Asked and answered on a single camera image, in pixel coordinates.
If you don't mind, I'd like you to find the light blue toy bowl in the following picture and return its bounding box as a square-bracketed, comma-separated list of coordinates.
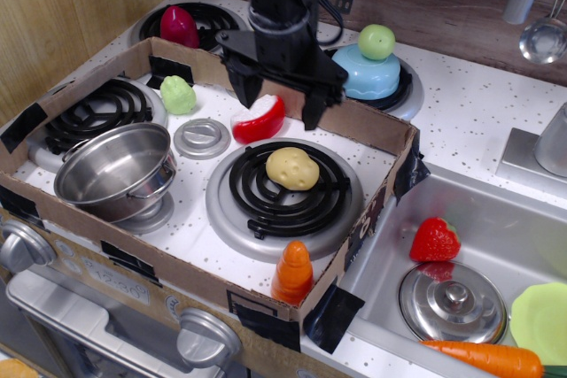
[331, 44, 401, 101]

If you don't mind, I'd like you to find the orange object bottom left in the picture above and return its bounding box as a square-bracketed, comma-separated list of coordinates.
[0, 359, 39, 378]

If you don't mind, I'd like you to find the dark red toy pepper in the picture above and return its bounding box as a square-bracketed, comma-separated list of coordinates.
[159, 5, 200, 49]

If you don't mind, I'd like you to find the red toy strawberry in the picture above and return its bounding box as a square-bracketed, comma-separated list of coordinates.
[409, 217, 462, 262]

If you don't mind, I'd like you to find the black burner front right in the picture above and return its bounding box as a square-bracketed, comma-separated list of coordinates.
[206, 138, 363, 263]

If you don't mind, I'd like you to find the cardboard fence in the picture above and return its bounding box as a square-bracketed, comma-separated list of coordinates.
[1, 38, 426, 351]

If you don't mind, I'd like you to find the light green toy plate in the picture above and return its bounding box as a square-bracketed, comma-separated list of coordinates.
[509, 282, 566, 366]

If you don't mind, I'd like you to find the green toy apple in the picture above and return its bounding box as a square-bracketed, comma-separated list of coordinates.
[358, 24, 396, 60]

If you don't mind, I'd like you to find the silver oven door handle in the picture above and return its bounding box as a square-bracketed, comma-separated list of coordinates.
[6, 271, 224, 377]

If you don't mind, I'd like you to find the yellow toy potato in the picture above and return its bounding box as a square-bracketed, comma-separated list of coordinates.
[266, 147, 320, 191]

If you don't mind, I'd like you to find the red white toy cheese wedge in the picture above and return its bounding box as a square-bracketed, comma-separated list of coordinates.
[230, 95, 285, 144]

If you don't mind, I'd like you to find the silver oven knob right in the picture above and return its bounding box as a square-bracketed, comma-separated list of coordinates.
[176, 307, 242, 369]

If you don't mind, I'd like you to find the hanging steel ladle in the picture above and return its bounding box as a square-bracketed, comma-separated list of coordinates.
[518, 0, 566, 65]

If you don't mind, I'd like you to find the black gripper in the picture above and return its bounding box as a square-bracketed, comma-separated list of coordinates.
[216, 19, 347, 130]

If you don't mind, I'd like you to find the steel pot lid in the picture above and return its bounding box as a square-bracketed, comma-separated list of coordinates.
[398, 261, 508, 343]

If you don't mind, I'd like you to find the black burner back right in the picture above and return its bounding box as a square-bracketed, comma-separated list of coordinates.
[325, 47, 424, 120]

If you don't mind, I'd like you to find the silver oven knob left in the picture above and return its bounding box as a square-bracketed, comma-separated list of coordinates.
[1, 220, 57, 274]

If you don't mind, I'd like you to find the orange toy carrot piece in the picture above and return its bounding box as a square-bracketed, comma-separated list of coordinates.
[271, 241, 314, 306]

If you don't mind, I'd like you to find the long orange toy carrot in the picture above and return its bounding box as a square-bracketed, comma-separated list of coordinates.
[422, 341, 544, 377]

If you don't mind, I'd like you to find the light green toy broccoli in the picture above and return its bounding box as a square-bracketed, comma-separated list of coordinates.
[159, 75, 197, 115]

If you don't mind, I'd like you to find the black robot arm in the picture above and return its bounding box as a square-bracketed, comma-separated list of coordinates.
[216, 0, 348, 130]

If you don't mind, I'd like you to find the stainless steel sink basin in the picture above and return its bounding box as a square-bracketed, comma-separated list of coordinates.
[341, 166, 566, 377]

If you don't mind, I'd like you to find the silver oven knob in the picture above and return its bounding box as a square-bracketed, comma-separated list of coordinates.
[176, 307, 242, 369]
[1, 220, 57, 274]

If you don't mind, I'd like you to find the silver stove knob centre front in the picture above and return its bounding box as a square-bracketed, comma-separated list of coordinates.
[174, 118, 231, 159]

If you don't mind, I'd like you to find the stainless steel pot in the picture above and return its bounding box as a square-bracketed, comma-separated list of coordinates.
[54, 122, 176, 223]

